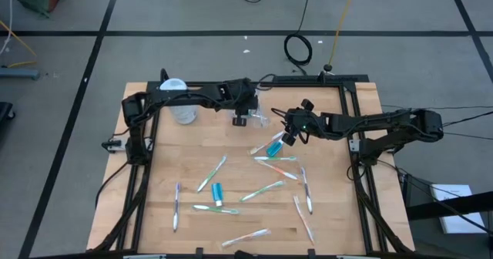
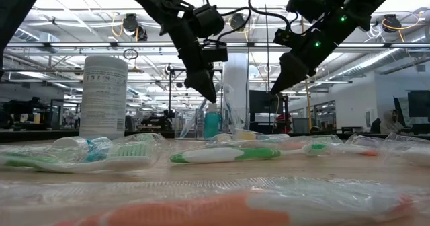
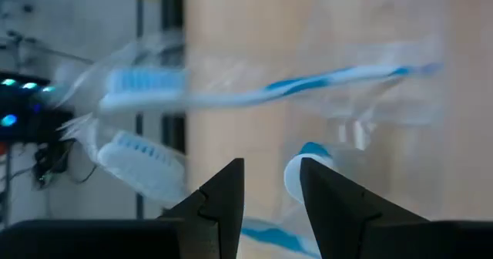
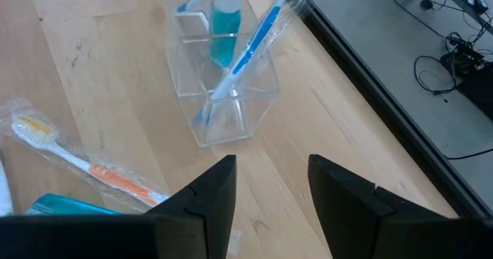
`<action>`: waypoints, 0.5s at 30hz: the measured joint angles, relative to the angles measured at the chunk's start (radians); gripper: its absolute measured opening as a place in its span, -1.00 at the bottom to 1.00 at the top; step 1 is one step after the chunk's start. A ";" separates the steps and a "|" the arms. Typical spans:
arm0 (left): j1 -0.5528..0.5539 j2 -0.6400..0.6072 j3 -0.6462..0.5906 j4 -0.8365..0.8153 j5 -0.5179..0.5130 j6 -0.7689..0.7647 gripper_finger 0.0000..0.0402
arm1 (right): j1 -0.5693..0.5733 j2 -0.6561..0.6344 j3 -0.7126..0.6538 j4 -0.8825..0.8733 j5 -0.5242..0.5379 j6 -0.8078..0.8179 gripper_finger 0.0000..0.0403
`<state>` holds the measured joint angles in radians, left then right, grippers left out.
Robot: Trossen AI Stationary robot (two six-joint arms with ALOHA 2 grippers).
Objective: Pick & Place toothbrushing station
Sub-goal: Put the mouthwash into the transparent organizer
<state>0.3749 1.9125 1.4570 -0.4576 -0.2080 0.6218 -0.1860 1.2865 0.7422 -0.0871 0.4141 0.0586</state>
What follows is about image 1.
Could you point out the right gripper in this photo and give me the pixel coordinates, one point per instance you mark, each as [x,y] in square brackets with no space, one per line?
[302,124]

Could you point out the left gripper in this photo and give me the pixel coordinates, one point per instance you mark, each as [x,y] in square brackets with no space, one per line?
[240,97]

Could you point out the blue toothbrush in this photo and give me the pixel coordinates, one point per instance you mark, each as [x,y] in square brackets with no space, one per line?
[257,99]

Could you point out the clear plastic organizer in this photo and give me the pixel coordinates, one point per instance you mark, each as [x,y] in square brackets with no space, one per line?
[263,120]

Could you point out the purple toothbrush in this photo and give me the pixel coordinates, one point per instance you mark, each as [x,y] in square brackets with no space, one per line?
[307,191]
[176,207]

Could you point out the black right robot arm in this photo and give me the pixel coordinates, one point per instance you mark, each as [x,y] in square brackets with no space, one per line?
[385,122]

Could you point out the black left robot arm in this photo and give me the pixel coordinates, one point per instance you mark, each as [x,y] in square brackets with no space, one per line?
[192,93]

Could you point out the white wipes canister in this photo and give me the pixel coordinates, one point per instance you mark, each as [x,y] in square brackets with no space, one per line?
[183,114]

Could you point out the black round knob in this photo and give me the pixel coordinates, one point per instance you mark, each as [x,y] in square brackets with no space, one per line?
[327,67]

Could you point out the scattered toothbrushes on table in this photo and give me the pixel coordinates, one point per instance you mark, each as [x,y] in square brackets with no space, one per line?
[303,219]

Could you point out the black bar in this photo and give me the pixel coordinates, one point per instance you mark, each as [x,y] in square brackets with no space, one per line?
[443,205]

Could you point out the white paper booklet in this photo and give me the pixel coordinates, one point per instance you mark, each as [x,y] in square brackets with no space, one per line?
[462,225]

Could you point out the grey metal foot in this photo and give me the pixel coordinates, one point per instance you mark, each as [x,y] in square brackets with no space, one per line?
[19,74]

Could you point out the black equipment piece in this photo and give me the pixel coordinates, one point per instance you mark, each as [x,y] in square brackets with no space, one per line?
[4,112]

